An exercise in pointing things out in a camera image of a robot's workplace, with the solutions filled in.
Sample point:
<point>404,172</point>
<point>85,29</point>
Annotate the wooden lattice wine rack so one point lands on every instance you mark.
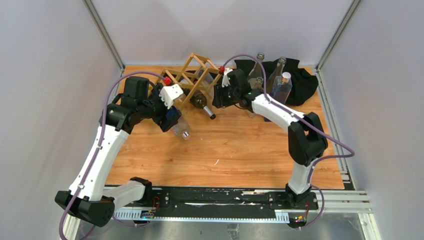
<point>186,77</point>

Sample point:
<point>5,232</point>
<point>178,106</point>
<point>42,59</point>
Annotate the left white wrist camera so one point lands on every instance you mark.
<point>168,94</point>

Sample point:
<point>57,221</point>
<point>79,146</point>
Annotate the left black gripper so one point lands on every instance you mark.
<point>164,122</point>

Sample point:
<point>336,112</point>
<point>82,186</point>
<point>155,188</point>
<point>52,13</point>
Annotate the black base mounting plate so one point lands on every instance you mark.
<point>224,202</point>

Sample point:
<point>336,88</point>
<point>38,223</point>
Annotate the dark bottle grey cap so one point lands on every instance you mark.
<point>199,101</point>

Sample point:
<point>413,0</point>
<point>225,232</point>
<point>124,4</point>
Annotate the blue bottle silver cap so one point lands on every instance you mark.
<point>178,125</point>

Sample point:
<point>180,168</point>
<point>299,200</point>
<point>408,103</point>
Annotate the black cloth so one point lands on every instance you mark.
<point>304,85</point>

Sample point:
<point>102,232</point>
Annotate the blue BLU labelled bottle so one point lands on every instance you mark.
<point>279,86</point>

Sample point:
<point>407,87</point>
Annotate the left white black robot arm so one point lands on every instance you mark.
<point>86,198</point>

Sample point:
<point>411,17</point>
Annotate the aluminium frame rails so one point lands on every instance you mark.
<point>329,201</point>

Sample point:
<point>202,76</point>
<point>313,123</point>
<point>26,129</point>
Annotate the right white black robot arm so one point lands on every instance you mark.
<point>306,142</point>

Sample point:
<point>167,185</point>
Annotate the clear bottle white label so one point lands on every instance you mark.
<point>276,71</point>

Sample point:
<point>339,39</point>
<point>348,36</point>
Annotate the clear bottle gold black label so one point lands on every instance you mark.
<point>257,71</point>

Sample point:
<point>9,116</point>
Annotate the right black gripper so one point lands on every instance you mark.
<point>219,97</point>

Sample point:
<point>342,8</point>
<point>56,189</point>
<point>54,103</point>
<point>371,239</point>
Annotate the clear square bottle silver cap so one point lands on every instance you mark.
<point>255,83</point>

